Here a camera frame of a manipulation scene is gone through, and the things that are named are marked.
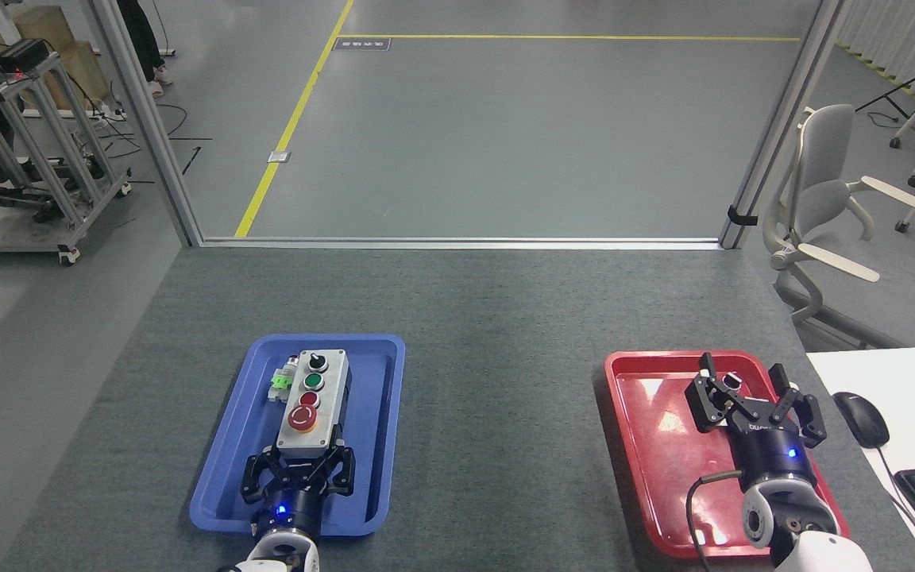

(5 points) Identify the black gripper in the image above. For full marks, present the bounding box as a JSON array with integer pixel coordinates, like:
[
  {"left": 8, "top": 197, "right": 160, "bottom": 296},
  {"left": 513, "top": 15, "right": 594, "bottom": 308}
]
[
  {"left": 240, "top": 443, "right": 356, "bottom": 543},
  {"left": 684, "top": 351, "right": 827, "bottom": 485}
]

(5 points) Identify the grey four-button control box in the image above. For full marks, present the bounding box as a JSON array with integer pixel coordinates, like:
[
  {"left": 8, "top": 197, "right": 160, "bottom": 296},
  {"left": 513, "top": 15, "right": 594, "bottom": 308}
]
[{"left": 276, "top": 348, "right": 353, "bottom": 463}]

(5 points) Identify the blue plastic tray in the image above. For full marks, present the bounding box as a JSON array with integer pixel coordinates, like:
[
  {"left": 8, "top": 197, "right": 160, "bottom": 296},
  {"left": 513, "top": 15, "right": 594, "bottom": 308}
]
[{"left": 189, "top": 334, "right": 407, "bottom": 535}]

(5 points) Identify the black computer mouse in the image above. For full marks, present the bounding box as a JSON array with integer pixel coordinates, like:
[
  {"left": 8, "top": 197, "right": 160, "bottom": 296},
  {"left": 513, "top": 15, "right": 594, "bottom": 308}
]
[{"left": 832, "top": 392, "right": 890, "bottom": 449}]

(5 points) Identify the red plastic tray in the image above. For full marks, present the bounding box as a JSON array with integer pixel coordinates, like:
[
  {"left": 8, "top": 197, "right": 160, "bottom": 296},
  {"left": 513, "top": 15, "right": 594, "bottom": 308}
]
[{"left": 604, "top": 350, "right": 850, "bottom": 558}]

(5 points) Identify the grey office chair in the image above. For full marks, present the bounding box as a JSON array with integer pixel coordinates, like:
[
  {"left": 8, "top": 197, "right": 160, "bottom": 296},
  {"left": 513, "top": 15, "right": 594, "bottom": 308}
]
[{"left": 763, "top": 103, "right": 915, "bottom": 350}]

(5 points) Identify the silver aluminium crossbar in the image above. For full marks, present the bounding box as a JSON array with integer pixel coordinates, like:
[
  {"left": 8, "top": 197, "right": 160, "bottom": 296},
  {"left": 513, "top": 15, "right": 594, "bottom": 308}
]
[{"left": 202, "top": 236, "right": 724, "bottom": 250}]

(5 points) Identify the white curtain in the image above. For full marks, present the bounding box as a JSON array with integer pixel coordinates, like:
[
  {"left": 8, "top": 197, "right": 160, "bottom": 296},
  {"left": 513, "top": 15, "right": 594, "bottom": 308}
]
[{"left": 835, "top": 0, "right": 915, "bottom": 108}]

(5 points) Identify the wooden crate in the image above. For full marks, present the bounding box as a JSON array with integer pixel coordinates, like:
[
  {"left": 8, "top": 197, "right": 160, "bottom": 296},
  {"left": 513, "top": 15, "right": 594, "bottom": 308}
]
[{"left": 0, "top": 6, "right": 113, "bottom": 110}]

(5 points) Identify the person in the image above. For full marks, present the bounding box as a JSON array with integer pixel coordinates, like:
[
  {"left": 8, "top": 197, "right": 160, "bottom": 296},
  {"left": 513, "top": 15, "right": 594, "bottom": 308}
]
[{"left": 118, "top": 0, "right": 174, "bottom": 99}]

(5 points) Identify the small white switch part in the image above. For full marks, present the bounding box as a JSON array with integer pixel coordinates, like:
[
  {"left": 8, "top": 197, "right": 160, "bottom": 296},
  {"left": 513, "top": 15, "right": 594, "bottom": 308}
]
[{"left": 724, "top": 371, "right": 772, "bottom": 400}]

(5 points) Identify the small green push-button switch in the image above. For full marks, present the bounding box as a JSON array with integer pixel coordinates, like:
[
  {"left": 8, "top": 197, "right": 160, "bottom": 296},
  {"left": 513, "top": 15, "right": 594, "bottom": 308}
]
[{"left": 269, "top": 355, "right": 301, "bottom": 402}]

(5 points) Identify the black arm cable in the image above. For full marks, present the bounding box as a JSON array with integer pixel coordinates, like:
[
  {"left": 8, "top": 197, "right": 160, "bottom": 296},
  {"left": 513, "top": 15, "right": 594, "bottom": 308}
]
[{"left": 684, "top": 467, "right": 744, "bottom": 572}]

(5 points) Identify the black mouse cable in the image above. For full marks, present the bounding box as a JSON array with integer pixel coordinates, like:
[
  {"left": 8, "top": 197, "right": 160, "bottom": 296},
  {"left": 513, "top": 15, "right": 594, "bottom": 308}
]
[{"left": 874, "top": 445, "right": 915, "bottom": 572}]

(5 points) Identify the silver aluminium post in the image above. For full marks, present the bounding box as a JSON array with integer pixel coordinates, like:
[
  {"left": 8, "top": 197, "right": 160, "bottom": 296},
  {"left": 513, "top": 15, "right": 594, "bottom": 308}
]
[
  {"left": 91, "top": 0, "right": 204, "bottom": 247},
  {"left": 720, "top": 0, "right": 847, "bottom": 249}
]

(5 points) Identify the black floor cable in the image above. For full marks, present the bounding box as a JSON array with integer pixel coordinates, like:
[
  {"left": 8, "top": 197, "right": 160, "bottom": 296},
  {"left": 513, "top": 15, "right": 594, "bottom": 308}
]
[{"left": 100, "top": 102, "right": 214, "bottom": 177}]

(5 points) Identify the aluminium frame cart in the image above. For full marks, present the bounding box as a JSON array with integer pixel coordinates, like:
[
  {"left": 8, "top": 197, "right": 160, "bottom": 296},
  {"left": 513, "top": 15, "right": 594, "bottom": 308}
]
[{"left": 0, "top": 52, "right": 133, "bottom": 267}]

